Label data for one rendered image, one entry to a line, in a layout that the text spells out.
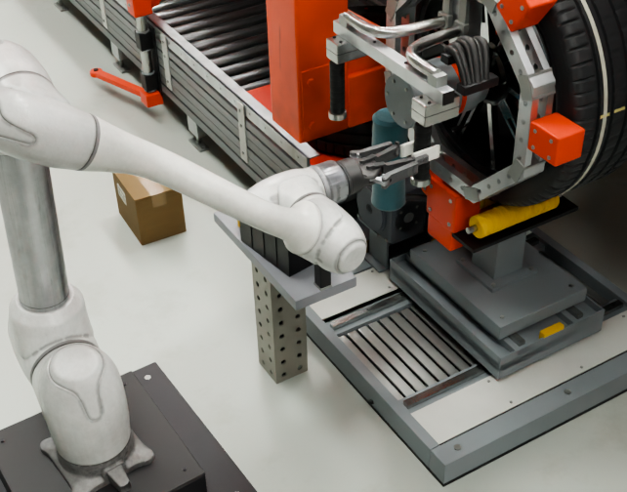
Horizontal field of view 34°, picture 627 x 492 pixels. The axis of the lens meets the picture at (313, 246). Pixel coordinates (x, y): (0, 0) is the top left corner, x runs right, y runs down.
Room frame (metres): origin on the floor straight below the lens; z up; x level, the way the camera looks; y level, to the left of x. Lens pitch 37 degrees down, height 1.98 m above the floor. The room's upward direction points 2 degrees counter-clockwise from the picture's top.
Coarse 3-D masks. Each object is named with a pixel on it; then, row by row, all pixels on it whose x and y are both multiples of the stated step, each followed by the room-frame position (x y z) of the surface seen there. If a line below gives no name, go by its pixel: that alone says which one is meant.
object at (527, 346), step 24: (408, 264) 2.33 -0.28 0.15; (408, 288) 2.25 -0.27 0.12; (432, 288) 2.21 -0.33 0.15; (432, 312) 2.15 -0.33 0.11; (456, 312) 2.11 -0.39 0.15; (576, 312) 2.05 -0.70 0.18; (600, 312) 2.07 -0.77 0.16; (456, 336) 2.05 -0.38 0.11; (480, 336) 2.01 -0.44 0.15; (528, 336) 2.00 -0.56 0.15; (552, 336) 1.98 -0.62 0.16; (576, 336) 2.03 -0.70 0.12; (480, 360) 1.96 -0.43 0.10; (504, 360) 1.90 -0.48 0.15; (528, 360) 1.95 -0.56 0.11
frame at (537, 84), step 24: (408, 0) 2.26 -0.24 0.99; (480, 0) 2.03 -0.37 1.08; (504, 24) 1.96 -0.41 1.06; (504, 48) 1.95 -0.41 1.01; (528, 48) 1.96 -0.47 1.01; (384, 72) 2.33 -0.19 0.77; (528, 72) 1.89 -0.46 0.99; (552, 72) 1.91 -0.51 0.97; (528, 96) 1.87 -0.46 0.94; (552, 96) 1.89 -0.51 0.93; (528, 120) 1.87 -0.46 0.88; (432, 144) 2.20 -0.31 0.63; (432, 168) 2.15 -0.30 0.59; (456, 168) 2.13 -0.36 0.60; (528, 168) 1.87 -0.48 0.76; (480, 192) 1.99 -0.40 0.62
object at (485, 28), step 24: (432, 0) 2.33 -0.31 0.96; (432, 48) 2.36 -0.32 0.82; (504, 96) 2.09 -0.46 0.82; (456, 120) 2.27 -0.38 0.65; (480, 120) 2.29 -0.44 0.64; (504, 120) 2.30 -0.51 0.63; (456, 144) 2.20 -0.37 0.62; (480, 144) 2.21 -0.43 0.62; (504, 144) 2.21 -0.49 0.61; (480, 168) 2.12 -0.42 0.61; (504, 168) 2.07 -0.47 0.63
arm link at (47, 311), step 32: (0, 64) 1.54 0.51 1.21; (32, 64) 1.57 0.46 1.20; (0, 160) 1.55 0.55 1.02; (0, 192) 1.56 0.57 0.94; (32, 192) 1.56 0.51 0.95; (32, 224) 1.55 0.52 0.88; (32, 256) 1.55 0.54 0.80; (32, 288) 1.55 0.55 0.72; (64, 288) 1.59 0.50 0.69; (32, 320) 1.54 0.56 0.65; (64, 320) 1.55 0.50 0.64; (32, 352) 1.52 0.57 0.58
